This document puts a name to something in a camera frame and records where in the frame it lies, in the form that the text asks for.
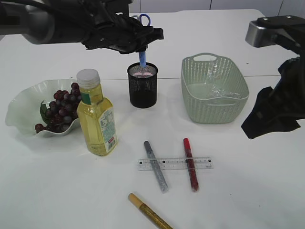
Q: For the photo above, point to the green wavy plastic plate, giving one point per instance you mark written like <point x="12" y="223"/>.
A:
<point x="24" y="110"/>

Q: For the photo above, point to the clear plastic sheet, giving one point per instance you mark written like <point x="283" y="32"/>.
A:
<point x="213" y="81"/>

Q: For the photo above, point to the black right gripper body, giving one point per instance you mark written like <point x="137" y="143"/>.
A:
<point x="278" y="109"/>

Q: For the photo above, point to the green plastic woven basket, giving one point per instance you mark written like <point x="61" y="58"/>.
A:
<point x="203" y="109"/>

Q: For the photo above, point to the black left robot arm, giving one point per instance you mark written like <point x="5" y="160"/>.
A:
<point x="45" y="21"/>

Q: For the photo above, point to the purple artificial grape bunch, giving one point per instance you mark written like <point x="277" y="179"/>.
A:
<point x="59" y="114"/>

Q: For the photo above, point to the yellow oil bottle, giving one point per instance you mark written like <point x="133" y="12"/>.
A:
<point x="96" y="114"/>

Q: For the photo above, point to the pink safety scissors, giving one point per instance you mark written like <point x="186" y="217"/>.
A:
<point x="142" y="74"/>

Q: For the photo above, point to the red glitter pen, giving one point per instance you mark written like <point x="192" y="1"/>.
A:
<point x="191" y="166"/>

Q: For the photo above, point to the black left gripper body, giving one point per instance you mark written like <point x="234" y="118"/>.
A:
<point x="113" y="28"/>

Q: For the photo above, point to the black mesh pen holder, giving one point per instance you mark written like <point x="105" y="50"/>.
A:
<point x="142" y="91"/>

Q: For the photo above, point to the gold glitter pen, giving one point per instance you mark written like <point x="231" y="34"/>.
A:
<point x="148" y="212"/>

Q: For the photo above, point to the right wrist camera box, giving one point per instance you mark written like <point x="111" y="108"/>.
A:
<point x="287" y="31"/>

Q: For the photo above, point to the clear plastic ruler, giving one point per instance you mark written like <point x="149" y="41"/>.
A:
<point x="176" y="163"/>

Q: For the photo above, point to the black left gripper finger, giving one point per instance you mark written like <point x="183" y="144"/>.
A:
<point x="152" y="34"/>

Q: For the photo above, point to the silver glitter pen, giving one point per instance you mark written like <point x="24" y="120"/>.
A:
<point x="155" y="167"/>

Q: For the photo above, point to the blue safety scissors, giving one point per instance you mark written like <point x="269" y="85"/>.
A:
<point x="142" y="55"/>

